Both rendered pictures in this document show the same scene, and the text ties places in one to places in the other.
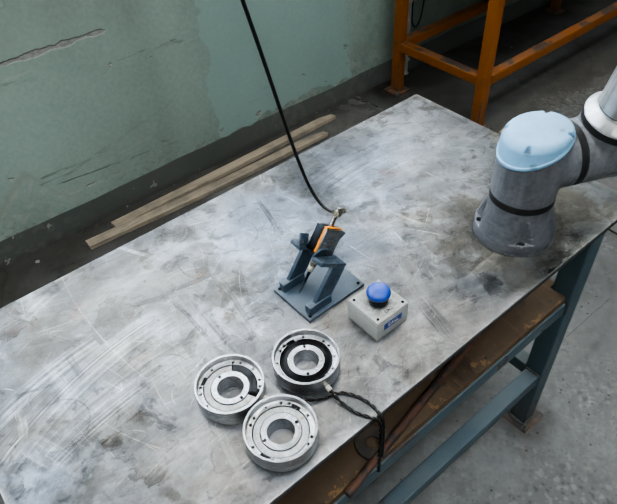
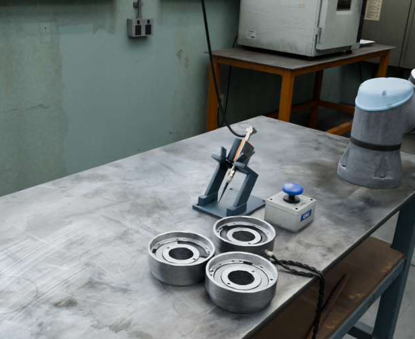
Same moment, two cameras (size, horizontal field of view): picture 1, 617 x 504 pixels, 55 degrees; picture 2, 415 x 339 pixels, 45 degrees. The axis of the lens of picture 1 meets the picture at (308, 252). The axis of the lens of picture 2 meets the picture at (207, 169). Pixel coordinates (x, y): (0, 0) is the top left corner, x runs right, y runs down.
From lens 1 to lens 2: 47 cm
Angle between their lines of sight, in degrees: 25
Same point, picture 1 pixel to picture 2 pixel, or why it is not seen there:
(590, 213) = not seen: outside the picture
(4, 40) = not seen: outside the picture
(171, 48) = (38, 111)
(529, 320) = (383, 267)
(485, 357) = (358, 291)
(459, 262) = (337, 191)
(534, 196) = (390, 132)
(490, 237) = (357, 173)
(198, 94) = (55, 153)
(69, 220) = not seen: outside the picture
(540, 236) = (395, 170)
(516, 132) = (371, 85)
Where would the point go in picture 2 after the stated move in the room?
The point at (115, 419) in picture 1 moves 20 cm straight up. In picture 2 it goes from (65, 288) to (57, 161)
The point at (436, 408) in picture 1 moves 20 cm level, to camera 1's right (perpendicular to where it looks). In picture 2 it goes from (332, 327) to (414, 317)
